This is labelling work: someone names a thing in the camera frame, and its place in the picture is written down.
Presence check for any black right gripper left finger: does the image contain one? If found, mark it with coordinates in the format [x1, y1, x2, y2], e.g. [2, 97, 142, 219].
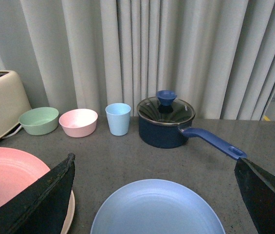
[0, 153, 75, 234]

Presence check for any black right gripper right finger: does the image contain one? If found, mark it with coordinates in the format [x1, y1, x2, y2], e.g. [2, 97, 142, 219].
[234, 158, 275, 234]

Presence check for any pink plate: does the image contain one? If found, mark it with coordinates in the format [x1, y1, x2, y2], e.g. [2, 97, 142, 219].
[0, 147, 50, 207]

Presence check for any blue plate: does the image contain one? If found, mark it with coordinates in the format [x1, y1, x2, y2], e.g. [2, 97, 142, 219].
[91, 179, 225, 234]

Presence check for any cream plate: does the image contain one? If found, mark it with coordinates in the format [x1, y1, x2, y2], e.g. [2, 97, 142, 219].
[61, 191, 75, 234]

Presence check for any green bowl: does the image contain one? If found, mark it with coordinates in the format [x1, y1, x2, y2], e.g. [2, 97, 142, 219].
[19, 107, 59, 136]

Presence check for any pink bowl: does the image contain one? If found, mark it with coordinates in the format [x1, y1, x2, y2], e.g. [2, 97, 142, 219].
[59, 109, 98, 138]

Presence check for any cream toaster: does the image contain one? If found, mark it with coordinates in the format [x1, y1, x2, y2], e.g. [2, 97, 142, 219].
[0, 71, 31, 139]

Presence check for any light blue cup right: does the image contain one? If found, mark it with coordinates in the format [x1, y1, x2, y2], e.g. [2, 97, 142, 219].
[105, 103, 131, 136]

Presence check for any dark blue pot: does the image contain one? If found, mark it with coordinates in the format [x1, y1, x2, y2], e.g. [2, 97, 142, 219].
[139, 117, 247, 160]

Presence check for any glass pot lid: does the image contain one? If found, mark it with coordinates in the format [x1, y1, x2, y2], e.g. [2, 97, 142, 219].
[137, 90, 196, 126]

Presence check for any grey curtain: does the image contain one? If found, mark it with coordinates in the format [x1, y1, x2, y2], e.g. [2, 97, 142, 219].
[0, 0, 275, 121]

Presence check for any white toaster cable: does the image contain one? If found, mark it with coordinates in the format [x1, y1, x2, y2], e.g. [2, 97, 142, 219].
[1, 124, 22, 140]

